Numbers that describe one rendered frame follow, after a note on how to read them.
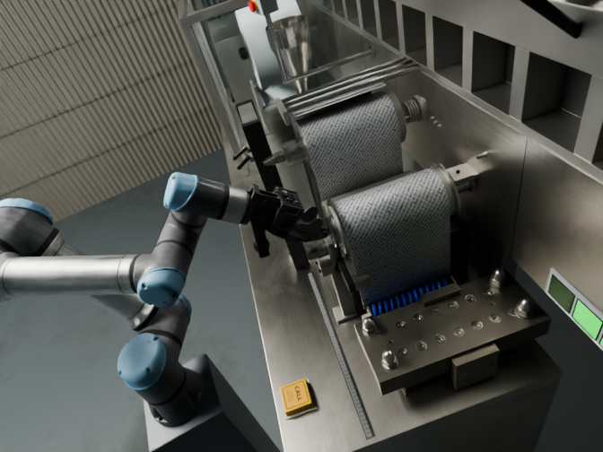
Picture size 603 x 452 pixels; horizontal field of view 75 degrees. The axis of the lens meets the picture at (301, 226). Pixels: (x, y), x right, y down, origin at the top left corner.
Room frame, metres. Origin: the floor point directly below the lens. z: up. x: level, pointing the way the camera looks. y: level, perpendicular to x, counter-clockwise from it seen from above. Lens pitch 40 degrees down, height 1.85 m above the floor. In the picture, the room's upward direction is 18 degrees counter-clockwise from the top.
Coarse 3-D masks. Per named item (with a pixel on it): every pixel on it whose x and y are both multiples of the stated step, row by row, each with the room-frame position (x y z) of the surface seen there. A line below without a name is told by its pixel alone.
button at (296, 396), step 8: (288, 384) 0.54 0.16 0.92; (296, 384) 0.53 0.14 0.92; (304, 384) 0.52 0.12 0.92; (288, 392) 0.52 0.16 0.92; (296, 392) 0.51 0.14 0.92; (304, 392) 0.50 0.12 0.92; (288, 400) 0.50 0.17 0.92; (296, 400) 0.49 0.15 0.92; (304, 400) 0.48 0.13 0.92; (288, 408) 0.48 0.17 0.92; (296, 408) 0.47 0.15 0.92; (304, 408) 0.47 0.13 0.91
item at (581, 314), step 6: (576, 306) 0.35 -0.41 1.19; (582, 306) 0.34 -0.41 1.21; (576, 312) 0.35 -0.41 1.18; (582, 312) 0.33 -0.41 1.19; (588, 312) 0.33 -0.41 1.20; (576, 318) 0.34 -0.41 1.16; (582, 318) 0.33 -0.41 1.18; (588, 318) 0.32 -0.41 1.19; (594, 318) 0.31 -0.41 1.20; (582, 324) 0.33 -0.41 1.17; (588, 324) 0.32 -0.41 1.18; (594, 324) 0.31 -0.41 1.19; (600, 324) 0.30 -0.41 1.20; (588, 330) 0.32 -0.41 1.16; (594, 330) 0.31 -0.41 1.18; (594, 336) 0.30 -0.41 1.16
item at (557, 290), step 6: (552, 282) 0.41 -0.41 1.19; (558, 282) 0.39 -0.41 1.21; (552, 288) 0.40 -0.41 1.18; (558, 288) 0.39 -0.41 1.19; (564, 288) 0.38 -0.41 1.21; (552, 294) 0.40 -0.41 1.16; (558, 294) 0.39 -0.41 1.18; (564, 294) 0.38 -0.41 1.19; (570, 294) 0.37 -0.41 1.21; (558, 300) 0.38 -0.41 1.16; (564, 300) 0.37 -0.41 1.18; (570, 300) 0.36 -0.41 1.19; (564, 306) 0.37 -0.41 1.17; (570, 306) 0.36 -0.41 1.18
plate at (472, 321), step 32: (480, 288) 0.55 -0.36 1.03; (512, 288) 0.53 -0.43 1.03; (384, 320) 0.55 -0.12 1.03; (416, 320) 0.53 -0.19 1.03; (448, 320) 0.50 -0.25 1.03; (480, 320) 0.47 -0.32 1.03; (512, 320) 0.45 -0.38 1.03; (544, 320) 0.43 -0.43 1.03; (416, 352) 0.45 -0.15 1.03; (448, 352) 0.43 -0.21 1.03; (384, 384) 0.41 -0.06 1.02
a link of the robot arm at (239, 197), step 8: (232, 192) 0.67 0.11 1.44; (240, 192) 0.68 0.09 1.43; (232, 200) 0.66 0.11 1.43; (240, 200) 0.66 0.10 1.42; (248, 200) 0.67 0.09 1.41; (232, 208) 0.65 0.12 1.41; (240, 208) 0.65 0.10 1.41; (224, 216) 0.64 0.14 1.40; (232, 216) 0.64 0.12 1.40; (240, 216) 0.64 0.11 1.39
